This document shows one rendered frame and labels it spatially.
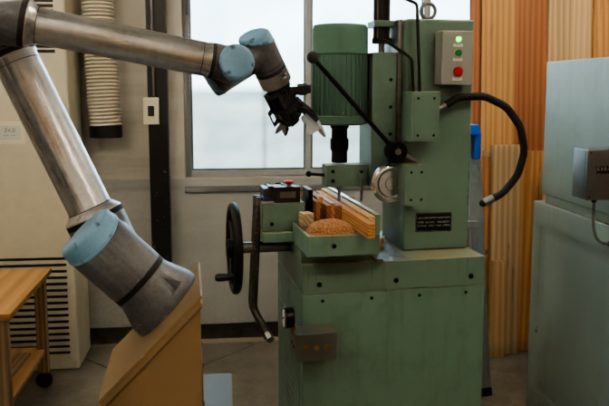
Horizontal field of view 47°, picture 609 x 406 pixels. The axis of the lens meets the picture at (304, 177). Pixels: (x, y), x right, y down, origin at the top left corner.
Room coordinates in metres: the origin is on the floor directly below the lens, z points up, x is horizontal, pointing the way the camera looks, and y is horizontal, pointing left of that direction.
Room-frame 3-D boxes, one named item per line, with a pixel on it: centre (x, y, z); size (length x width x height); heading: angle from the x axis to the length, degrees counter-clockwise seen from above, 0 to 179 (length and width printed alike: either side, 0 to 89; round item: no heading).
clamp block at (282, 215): (2.20, 0.08, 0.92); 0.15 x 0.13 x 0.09; 12
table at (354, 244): (2.22, -0.01, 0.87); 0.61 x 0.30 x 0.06; 12
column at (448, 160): (2.30, -0.40, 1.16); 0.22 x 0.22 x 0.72; 12
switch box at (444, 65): (2.16, -0.45, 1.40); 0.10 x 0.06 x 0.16; 102
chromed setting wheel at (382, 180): (2.14, -0.26, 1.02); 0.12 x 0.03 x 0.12; 102
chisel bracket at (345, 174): (2.24, -0.13, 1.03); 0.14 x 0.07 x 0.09; 102
